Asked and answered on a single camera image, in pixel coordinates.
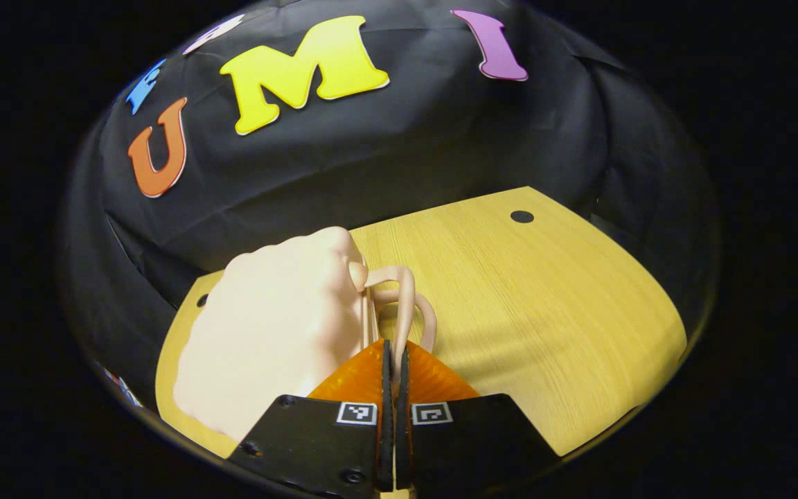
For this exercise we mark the pink suitcase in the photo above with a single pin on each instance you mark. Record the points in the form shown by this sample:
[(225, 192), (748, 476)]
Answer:
[(274, 333)]

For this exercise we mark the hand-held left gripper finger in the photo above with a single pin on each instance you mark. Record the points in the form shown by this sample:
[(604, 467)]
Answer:
[(386, 430), (402, 430)]

